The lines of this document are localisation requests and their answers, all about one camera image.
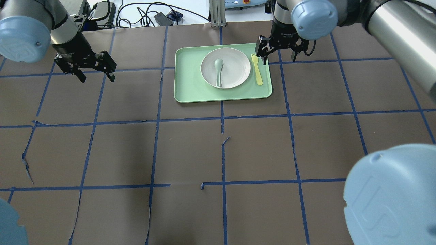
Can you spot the yellow plastic fork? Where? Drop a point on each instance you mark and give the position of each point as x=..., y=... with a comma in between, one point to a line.
x=258, y=77

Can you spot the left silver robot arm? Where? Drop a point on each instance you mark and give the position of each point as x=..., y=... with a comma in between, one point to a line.
x=29, y=27

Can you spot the sage green plastic spoon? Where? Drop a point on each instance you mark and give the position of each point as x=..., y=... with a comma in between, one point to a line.
x=218, y=64

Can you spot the grey electronics box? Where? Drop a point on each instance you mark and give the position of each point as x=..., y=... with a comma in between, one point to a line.
x=75, y=7

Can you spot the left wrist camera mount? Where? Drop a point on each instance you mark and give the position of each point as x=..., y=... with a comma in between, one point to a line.
x=84, y=23

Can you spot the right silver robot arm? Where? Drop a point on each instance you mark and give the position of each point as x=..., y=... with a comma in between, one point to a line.
x=363, y=145

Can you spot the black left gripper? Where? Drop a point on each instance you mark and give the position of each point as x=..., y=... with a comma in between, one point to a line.
x=72, y=46

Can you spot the white round plate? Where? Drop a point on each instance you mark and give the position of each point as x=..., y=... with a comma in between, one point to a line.
x=236, y=69

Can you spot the aluminium frame post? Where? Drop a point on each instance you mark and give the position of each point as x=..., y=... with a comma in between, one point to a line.
x=217, y=13

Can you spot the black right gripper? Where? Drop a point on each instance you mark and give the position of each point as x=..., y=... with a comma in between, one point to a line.
x=283, y=32

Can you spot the black power adapter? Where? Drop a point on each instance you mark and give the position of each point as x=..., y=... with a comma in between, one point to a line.
x=162, y=19

